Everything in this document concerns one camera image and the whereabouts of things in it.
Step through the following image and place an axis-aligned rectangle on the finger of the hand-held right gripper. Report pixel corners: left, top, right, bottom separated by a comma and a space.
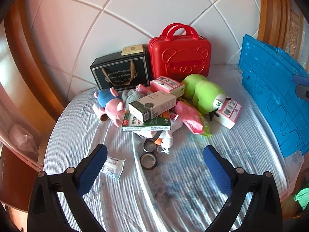
296, 84, 309, 99
292, 74, 309, 84

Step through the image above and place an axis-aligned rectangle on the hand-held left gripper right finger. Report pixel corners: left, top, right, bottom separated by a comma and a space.
203, 145, 283, 232

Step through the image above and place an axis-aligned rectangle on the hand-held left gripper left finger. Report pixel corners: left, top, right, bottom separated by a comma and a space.
26, 144, 108, 232

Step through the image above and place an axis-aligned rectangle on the blue plastic crate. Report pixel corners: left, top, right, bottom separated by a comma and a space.
238, 34, 309, 159

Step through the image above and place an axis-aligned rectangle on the small white packet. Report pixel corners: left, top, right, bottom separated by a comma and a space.
101, 157, 126, 180

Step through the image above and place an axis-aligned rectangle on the green plastic packet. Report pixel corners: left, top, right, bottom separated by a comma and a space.
193, 109, 213, 138

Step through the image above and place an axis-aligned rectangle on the black tape roll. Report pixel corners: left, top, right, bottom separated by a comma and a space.
142, 139, 157, 153
139, 153, 158, 170

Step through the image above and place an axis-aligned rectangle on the white duck plush toy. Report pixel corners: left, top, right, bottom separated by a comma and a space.
154, 132, 174, 154

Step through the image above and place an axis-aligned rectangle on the pink wet wipes pack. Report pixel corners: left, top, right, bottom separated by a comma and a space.
175, 101, 205, 135

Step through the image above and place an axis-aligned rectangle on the pink tissue pack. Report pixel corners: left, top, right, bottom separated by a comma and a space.
214, 99, 242, 130

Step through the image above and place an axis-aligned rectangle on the blue pink pig plush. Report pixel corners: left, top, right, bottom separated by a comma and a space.
93, 87, 126, 128

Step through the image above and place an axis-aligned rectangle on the flat green white box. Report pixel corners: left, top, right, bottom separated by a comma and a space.
121, 112, 172, 132

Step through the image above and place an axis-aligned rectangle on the wooden nightstand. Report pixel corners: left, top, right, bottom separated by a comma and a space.
0, 147, 45, 225

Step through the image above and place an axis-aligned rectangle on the pink translucent plastic bag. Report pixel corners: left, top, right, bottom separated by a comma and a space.
8, 123, 40, 153

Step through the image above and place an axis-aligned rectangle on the grey plush toy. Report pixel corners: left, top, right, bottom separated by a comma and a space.
121, 89, 143, 104

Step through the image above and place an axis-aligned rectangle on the white dark-green carton box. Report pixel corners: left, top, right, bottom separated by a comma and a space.
128, 90, 177, 124

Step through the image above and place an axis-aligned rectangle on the pink white packet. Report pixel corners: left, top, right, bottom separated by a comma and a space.
135, 84, 153, 95

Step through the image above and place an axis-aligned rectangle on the beige pink box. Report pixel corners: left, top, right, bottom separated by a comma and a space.
150, 76, 185, 98

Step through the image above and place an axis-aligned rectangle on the black gift bag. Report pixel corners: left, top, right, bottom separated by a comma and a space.
90, 46, 151, 91

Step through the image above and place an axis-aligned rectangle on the red hard-shell carry case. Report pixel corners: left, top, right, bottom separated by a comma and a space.
148, 23, 212, 83

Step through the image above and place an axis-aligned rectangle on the small yellow box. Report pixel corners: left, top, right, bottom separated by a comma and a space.
121, 44, 143, 55

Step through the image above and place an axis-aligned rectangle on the white padded wooden headboard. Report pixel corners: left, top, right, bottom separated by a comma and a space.
3, 0, 309, 116

